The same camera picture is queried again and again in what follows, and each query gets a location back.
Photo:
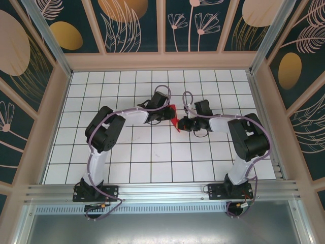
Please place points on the red cloth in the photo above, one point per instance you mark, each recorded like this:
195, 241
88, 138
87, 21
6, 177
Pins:
175, 124

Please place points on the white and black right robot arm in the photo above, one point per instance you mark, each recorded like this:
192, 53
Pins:
248, 139

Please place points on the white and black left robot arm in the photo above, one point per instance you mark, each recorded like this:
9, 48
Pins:
109, 137

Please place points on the grey metal sheet panel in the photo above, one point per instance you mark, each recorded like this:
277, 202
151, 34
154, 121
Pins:
162, 228

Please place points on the small circuit board yellow connector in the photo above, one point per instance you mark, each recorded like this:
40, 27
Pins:
243, 204
96, 206

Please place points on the aluminium side rail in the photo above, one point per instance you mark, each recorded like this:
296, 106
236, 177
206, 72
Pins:
266, 129

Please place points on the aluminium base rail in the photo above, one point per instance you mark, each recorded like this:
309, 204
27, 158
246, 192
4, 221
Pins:
162, 193

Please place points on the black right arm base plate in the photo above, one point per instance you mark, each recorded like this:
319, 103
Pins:
215, 191

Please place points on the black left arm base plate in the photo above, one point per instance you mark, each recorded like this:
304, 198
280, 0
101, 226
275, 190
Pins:
111, 193

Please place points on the aluminium corner post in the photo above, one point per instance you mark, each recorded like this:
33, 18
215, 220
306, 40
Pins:
50, 43
269, 33

